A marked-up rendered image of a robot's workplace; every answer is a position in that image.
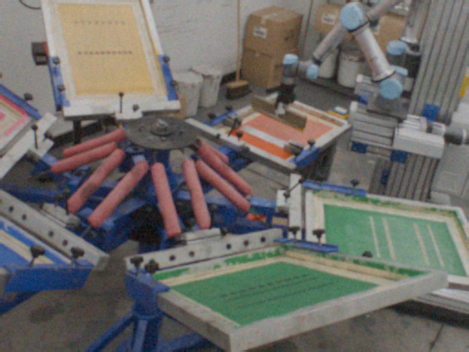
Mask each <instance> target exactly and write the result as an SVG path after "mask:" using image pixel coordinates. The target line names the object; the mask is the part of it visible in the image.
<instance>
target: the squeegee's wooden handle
mask: <svg viewBox="0 0 469 352"><path fill-rule="evenodd" d="M251 107H253V108H258V109H260V110H262V111H265V112H267V113H269V114H271V115H274V116H277V115H276V109H275V103H273V102H271V101H268V99H266V98H264V97H262V96H259V95H257V94H254V95H253V97H252V104H251ZM282 108H283V109H284V111H285V113H284V114H278V117H279V118H282V119H284V120H286V121H289V122H290V123H292V124H294V125H297V126H299V128H300V129H302V130H303V129H305V128H306V123H307V118H308V117H307V116H305V115H303V114H300V113H297V112H295V111H292V110H290V109H288V108H286V107H284V106H283V107H282Z"/></svg>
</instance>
